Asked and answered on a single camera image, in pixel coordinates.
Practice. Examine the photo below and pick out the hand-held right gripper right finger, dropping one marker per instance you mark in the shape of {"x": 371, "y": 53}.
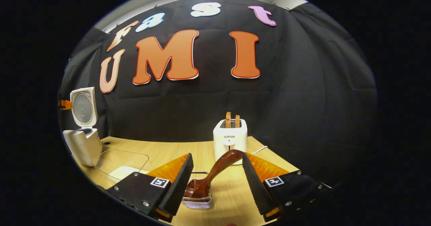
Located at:
{"x": 256, "y": 185}

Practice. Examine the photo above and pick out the white toaster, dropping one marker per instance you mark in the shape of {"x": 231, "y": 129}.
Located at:
{"x": 229, "y": 147}

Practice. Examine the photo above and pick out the brown wooden spoon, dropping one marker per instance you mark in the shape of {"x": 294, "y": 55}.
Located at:
{"x": 219, "y": 167}

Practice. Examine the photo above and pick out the black backdrop cloth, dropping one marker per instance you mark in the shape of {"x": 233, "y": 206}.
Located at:
{"x": 219, "y": 101}

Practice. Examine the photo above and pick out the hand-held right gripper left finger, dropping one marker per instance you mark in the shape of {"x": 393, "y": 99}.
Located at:
{"x": 178, "y": 185}

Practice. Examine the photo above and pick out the brown toast slice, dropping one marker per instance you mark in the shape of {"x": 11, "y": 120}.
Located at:
{"x": 237, "y": 121}
{"x": 228, "y": 120}

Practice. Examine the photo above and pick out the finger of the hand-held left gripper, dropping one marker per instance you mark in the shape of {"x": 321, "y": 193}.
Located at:
{"x": 66, "y": 104}

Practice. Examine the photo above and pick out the clear plastic container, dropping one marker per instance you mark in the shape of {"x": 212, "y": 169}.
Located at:
{"x": 121, "y": 158}

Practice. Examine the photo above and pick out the white rice cooker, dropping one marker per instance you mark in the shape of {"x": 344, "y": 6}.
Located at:
{"x": 84, "y": 148}

